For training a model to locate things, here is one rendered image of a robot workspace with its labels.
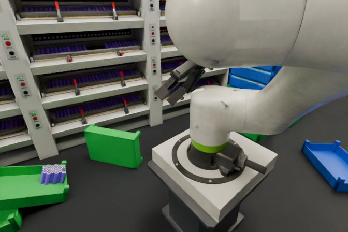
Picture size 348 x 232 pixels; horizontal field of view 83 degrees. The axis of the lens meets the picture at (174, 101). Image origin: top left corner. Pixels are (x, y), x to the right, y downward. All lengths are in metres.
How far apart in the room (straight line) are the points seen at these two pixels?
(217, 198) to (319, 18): 0.50
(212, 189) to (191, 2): 0.53
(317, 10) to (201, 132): 0.46
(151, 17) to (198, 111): 0.81
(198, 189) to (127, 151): 0.57
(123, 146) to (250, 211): 0.67
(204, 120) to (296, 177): 0.81
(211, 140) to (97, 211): 0.64
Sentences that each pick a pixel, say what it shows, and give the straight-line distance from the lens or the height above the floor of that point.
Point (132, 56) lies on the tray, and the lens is 1.24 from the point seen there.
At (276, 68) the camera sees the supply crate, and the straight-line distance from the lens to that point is 1.22.
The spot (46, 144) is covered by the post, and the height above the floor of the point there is 0.09.
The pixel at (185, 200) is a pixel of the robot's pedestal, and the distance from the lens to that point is 0.67.
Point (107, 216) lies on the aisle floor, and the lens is 1.01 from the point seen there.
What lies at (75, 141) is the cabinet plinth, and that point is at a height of 0.03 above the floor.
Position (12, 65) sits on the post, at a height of 0.56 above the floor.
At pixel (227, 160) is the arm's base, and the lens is 0.64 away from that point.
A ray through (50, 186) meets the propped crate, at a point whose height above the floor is 0.03.
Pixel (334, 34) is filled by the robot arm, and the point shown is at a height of 0.79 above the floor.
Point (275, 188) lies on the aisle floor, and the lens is 1.17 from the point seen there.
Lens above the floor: 0.81
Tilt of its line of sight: 26 degrees down
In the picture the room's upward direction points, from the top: straight up
